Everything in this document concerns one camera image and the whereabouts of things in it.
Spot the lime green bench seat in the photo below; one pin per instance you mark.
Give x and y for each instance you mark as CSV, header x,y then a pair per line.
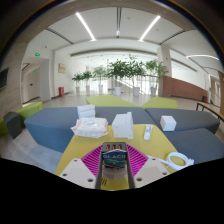
x,y
28,110

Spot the group of potted plants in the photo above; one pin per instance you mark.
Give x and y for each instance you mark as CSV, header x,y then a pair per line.
x,y
118,70

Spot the wooden shelf unit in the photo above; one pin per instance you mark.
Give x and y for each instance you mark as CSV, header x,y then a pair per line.
x,y
221,93

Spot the long grey sofa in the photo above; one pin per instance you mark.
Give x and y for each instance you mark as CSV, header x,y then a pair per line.
x,y
50,126

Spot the yellow wall picture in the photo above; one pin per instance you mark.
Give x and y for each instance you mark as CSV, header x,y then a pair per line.
x,y
62,68

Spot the round yellow-green power strip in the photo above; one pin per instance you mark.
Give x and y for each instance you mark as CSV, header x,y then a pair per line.
x,y
113,171

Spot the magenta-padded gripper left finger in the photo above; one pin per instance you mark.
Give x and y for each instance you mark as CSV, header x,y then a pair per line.
x,y
87,168

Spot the dark grey ottoman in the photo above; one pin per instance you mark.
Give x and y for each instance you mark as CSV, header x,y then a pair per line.
x,y
12,123

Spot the red bin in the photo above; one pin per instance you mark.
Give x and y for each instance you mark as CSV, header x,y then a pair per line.
x,y
61,91

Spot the large white box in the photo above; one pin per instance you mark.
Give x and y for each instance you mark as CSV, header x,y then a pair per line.
x,y
121,128

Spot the grey sofa with cube box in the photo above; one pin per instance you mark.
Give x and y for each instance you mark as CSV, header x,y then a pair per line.
x,y
193,120

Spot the wet wipes pack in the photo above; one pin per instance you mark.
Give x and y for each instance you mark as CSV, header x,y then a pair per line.
x,y
90,128

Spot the curved ceiling light strip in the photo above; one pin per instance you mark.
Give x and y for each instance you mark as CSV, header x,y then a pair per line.
x,y
201,56

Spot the wide grey sofa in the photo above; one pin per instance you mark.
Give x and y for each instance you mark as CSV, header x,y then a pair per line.
x,y
196,145

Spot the wooden bench with black frame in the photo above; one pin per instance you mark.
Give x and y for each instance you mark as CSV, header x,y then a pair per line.
x,y
208,107

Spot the large yellow-green seat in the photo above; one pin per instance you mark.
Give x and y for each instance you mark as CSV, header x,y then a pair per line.
x,y
106,101

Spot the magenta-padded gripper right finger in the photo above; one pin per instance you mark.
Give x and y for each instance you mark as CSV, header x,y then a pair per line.
x,y
143,170

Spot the green exit sign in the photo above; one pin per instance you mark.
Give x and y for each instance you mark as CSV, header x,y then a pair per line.
x,y
37,54

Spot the small white cube box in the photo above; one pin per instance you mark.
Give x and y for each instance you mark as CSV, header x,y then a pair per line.
x,y
167,123

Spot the small yellow-green seat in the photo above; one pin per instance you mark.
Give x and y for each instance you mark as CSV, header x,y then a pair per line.
x,y
160,103

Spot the black wall screen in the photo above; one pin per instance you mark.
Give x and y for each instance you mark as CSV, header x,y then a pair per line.
x,y
3,79

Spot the straight ceiling light strip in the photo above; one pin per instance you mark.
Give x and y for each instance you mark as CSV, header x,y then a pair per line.
x,y
149,28
85,26

